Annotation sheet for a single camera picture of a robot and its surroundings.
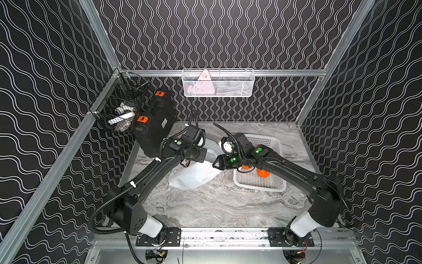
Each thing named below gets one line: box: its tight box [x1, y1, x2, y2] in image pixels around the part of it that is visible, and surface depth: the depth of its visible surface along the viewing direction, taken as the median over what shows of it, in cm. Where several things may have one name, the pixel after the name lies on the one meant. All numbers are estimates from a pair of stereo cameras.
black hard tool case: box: [132, 87, 176, 158], surface depth 94 cm
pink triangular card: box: [188, 69, 215, 95], surface depth 92 cm
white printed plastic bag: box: [168, 139, 222, 190], surface depth 82 cm
